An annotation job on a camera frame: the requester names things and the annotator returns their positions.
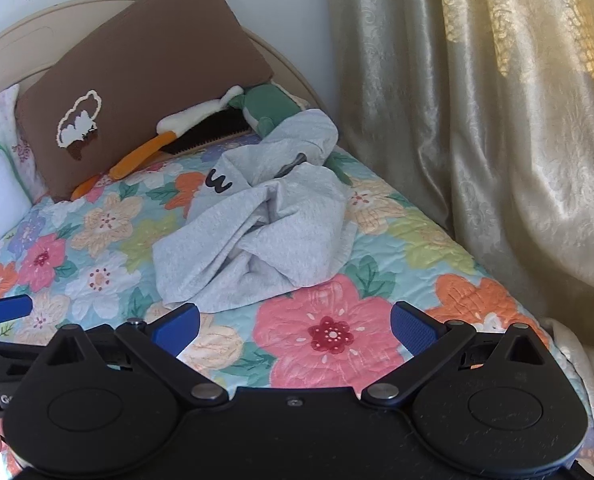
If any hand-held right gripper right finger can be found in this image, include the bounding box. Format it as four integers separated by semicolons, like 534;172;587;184
360;301;551;407

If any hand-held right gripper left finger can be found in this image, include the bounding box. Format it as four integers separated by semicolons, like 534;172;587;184
46;303;230;407

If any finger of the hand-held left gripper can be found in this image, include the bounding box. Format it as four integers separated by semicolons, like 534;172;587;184
0;294;34;330

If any grey sweatshirt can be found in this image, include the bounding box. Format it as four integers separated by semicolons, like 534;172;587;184
153;108;359;314

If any floral quilt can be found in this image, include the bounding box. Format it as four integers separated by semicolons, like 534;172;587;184
0;135;594;480

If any cream patterned curtain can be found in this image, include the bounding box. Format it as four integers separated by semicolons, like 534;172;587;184
322;0;594;461

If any brown embroidered pillow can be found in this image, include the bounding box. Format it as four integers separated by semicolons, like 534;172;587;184
16;0;274;202

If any cream headboard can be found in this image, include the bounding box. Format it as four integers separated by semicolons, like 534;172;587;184
0;0;321;111

